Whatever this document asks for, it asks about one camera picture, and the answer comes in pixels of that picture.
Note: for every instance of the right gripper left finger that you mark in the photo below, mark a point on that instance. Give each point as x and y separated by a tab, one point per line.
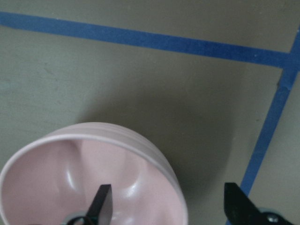
101	208

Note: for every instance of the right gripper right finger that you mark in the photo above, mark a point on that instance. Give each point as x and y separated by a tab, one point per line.
240	210

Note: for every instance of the pink bowl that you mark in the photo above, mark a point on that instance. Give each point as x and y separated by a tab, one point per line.
55	179

